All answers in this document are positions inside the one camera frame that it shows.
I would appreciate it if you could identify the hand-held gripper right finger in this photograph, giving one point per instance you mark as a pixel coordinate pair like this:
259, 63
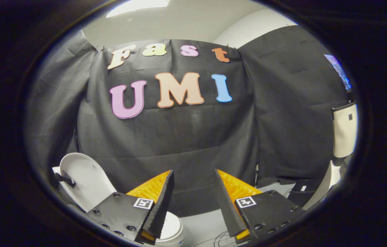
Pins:
226, 206

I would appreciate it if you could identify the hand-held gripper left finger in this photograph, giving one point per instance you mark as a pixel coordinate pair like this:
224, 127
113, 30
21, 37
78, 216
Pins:
160, 206

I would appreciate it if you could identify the white toilet lid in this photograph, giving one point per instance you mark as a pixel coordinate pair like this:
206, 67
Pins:
88, 178

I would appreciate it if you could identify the white toilet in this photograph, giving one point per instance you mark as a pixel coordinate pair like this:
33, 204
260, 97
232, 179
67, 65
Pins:
172, 230

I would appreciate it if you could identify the black backdrop cloth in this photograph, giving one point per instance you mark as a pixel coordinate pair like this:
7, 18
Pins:
186, 144

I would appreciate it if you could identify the black box white label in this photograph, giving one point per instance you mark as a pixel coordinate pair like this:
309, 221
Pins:
301, 193

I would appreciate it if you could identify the beige chair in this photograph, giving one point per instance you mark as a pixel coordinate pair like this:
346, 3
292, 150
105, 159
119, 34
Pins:
346, 133

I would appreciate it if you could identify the blue lit screen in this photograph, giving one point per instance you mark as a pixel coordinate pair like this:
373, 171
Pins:
340, 72

